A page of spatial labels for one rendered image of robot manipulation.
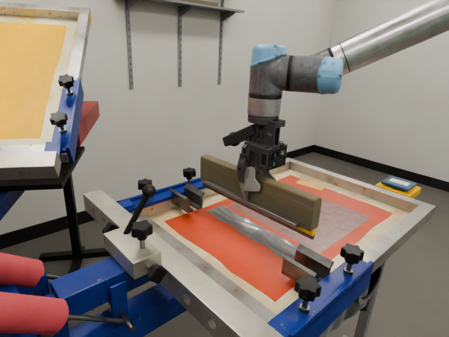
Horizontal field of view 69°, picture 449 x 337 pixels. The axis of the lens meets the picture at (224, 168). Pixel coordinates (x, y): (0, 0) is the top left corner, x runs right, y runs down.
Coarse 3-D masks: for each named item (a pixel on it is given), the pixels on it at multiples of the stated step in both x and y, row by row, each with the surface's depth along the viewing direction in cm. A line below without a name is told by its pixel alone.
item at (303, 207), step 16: (208, 160) 91; (208, 176) 92; (224, 176) 87; (256, 176) 79; (240, 192) 84; (256, 192) 80; (272, 192) 76; (288, 192) 72; (304, 192) 71; (272, 208) 77; (288, 208) 73; (304, 208) 70; (320, 208) 70; (304, 224) 71
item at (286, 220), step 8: (208, 184) 91; (224, 192) 86; (232, 192) 86; (240, 200) 83; (248, 200) 81; (256, 208) 79; (264, 208) 78; (272, 216) 75; (280, 216) 74; (288, 224) 72; (296, 224) 71
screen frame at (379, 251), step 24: (288, 168) 139; (312, 168) 131; (360, 192) 117; (384, 192) 112; (144, 216) 89; (408, 216) 96; (432, 216) 104; (168, 240) 79; (384, 240) 83; (240, 288) 64; (264, 312) 58
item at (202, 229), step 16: (288, 176) 131; (320, 192) 118; (336, 192) 119; (208, 208) 102; (240, 208) 103; (176, 224) 92; (192, 224) 93; (208, 224) 93; (224, 224) 94; (192, 240) 85; (208, 240) 86; (224, 240) 86
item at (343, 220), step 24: (336, 216) 101; (360, 216) 102; (384, 216) 103; (240, 240) 86; (288, 240) 87; (312, 240) 88; (336, 240) 88; (240, 264) 77; (264, 264) 77; (264, 288) 69; (288, 288) 70
